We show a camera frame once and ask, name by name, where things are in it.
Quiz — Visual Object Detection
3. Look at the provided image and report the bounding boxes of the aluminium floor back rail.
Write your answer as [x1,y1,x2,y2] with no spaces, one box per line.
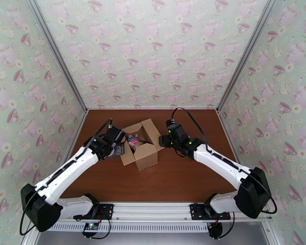
[88,107,218,111]

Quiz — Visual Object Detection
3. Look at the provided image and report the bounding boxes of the brown cardboard express box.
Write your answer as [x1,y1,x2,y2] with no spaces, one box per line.
[120,118,165,172]

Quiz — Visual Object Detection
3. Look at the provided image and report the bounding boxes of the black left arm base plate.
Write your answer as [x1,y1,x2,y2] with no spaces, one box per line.
[73,203,115,220]

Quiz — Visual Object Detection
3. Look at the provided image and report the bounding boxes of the white slotted cable duct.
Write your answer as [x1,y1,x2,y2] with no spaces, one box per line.
[51,222,212,234]

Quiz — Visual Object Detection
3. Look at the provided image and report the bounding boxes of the short aluminium frame bar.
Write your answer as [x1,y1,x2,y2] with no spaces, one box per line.
[20,227,42,245]
[261,220,282,245]

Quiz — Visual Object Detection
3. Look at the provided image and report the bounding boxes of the round black controller box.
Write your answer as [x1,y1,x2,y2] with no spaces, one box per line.
[207,221,223,239]

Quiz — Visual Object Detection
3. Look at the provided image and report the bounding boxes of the aluminium mounting rail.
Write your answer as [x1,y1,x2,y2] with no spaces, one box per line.
[31,202,273,223]

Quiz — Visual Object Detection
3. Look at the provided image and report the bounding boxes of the tall aluminium corner post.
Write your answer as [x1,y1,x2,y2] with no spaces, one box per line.
[24,0,89,113]
[216,0,282,114]

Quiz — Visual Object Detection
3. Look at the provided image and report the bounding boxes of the pink striped plush toy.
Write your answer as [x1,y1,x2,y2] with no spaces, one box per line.
[127,134,145,152]

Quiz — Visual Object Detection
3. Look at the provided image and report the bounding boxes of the thin black power cable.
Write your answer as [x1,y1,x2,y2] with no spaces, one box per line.
[84,218,111,240]
[218,211,236,239]

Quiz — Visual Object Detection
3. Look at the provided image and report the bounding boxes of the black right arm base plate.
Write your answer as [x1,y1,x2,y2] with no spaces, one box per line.
[189,203,231,221]

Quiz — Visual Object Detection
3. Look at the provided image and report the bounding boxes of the grey metal shelf plate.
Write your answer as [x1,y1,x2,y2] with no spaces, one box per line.
[35,231,269,245]

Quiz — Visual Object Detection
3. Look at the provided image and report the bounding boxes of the aluminium floor side rail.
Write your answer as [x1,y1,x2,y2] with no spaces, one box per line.
[61,110,89,171]
[217,110,243,166]

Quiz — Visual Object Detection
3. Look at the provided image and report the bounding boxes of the small circuit board green light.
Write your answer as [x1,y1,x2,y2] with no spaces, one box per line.
[82,222,100,234]

